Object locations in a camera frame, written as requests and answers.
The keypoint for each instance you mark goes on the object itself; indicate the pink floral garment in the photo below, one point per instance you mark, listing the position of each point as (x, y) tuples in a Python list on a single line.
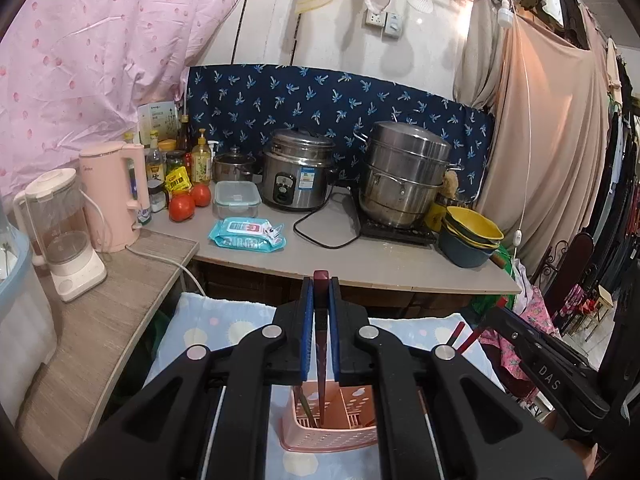
[(535, 315)]

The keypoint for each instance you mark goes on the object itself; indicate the translucent storage box blue lid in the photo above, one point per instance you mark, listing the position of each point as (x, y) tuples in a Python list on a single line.
[(25, 310)]

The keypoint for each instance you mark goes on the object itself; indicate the red tomato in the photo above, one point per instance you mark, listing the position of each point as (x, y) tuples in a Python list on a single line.
[(181, 207), (201, 194)]

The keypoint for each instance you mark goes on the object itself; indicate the dark blue bowl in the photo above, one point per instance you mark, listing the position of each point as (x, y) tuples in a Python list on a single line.
[(465, 256)]

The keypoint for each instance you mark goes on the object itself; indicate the pink perforated utensil basket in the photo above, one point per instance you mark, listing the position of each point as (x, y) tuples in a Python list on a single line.
[(325, 439)]

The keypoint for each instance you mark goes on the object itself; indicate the black induction cooker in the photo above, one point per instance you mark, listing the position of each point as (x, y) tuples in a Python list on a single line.
[(395, 235)]

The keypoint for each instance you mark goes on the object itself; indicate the navy printed cloth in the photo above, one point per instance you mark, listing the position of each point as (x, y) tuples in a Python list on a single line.
[(300, 95)]

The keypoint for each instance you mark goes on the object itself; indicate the pink printed curtain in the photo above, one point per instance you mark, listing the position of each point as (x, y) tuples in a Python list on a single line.
[(100, 60)]

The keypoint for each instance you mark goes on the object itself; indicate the yellow stool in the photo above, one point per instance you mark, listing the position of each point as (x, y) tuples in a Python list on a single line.
[(602, 305)]

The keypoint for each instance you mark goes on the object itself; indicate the red chopstick dark band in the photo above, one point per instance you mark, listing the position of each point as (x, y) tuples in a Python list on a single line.
[(455, 336), (474, 338)]

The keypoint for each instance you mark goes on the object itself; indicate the dark maroon chopstick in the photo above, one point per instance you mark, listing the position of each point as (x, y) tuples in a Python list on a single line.
[(321, 350)]

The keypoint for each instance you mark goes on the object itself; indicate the blue wet wipes pack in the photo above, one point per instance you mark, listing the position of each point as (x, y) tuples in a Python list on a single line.
[(240, 237)]

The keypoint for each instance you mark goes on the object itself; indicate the dark sauce bottle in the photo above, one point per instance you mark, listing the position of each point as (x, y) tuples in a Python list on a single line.
[(184, 135)]

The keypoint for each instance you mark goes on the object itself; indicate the yellow seasoning packet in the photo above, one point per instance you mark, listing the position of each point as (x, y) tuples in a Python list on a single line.
[(178, 179)]

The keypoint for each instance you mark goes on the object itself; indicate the beige curtain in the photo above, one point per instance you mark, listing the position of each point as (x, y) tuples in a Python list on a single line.
[(550, 135)]

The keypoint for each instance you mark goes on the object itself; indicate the dark wooden chair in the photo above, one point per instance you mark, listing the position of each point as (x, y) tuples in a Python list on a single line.
[(575, 260)]

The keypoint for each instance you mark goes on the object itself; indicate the brown loofah sponge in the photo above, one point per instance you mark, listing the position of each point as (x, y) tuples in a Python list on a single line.
[(450, 183)]

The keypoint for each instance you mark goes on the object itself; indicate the white carton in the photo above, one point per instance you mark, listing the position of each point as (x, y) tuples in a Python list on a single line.
[(157, 117)]

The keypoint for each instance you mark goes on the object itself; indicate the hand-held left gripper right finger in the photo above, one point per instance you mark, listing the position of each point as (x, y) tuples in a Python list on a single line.
[(334, 330)]

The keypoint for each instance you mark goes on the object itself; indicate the clear plastic food container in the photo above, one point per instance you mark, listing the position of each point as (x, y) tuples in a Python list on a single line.
[(236, 200)]

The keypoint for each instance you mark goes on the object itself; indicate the steel rice cooker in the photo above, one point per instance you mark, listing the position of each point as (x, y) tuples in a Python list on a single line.
[(295, 175)]

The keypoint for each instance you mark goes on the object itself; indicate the blue printed tablecloth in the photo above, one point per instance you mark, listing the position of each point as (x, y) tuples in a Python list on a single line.
[(215, 320)]

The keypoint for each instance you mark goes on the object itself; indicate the small lidded steel pot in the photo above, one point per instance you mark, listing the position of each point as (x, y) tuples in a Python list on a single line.
[(232, 167)]

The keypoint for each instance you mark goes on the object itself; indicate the yellow bowl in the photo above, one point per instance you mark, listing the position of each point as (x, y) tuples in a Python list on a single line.
[(472, 220)]

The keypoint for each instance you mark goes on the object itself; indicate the white blender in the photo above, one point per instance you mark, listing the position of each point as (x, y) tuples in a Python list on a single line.
[(60, 230)]

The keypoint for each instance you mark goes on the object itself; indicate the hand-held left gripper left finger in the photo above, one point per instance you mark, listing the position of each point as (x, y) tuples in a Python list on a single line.
[(307, 330)]

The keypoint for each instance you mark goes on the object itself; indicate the pink electric kettle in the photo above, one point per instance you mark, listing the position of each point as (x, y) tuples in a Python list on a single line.
[(110, 195)]

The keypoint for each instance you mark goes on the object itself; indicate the wooden counter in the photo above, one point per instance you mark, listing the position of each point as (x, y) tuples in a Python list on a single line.
[(100, 320)]

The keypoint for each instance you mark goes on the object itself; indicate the steel steamer pot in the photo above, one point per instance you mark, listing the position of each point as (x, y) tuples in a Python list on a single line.
[(405, 170)]

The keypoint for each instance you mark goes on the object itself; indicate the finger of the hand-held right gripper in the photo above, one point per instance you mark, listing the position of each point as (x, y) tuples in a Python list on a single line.
[(540, 335), (515, 342)]

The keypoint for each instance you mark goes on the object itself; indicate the yellow oil bottle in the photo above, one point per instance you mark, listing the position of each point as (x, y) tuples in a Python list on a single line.
[(201, 162)]

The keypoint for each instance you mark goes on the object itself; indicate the hanging clothes rack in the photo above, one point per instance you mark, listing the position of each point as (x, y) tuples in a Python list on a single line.
[(620, 160)]

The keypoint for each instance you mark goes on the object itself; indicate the dark lidded jar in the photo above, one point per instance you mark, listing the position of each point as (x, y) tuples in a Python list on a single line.
[(175, 159)]

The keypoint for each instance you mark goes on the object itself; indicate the yellow capped soy bottle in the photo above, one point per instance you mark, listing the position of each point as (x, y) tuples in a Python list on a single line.
[(155, 162)]

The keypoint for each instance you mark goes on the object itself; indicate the green bag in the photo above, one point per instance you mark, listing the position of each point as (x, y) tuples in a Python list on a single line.
[(492, 305)]

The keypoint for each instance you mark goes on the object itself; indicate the green chopstick gold band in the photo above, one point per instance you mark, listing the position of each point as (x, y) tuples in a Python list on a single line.
[(299, 402), (310, 412)]

